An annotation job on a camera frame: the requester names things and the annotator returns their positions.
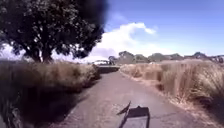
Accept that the white car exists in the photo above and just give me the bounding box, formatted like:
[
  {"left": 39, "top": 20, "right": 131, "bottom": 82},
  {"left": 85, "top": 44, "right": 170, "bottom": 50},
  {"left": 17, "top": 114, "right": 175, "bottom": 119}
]
[{"left": 92, "top": 59, "right": 111, "bottom": 66}]

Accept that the large dark tree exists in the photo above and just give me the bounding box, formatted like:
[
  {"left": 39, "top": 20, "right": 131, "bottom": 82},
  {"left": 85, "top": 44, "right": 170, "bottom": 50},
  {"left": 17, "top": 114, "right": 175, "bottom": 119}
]
[{"left": 0, "top": 0, "right": 110, "bottom": 64}]

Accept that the grey asphalt path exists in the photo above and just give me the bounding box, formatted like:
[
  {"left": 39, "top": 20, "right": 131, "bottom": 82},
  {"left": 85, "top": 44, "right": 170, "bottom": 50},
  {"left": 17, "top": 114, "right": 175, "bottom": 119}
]
[{"left": 49, "top": 65, "right": 214, "bottom": 128}]

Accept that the tall dry grass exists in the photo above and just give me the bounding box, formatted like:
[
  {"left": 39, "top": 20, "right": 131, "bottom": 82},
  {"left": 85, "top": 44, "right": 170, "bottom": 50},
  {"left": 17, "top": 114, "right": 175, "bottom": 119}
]
[
  {"left": 0, "top": 59, "right": 101, "bottom": 128},
  {"left": 119, "top": 59, "right": 224, "bottom": 128}
]

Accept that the row of distant trees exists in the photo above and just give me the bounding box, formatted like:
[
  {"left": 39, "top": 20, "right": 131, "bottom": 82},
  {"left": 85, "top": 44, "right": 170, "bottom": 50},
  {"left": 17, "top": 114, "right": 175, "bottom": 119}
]
[{"left": 108, "top": 50, "right": 224, "bottom": 65}]

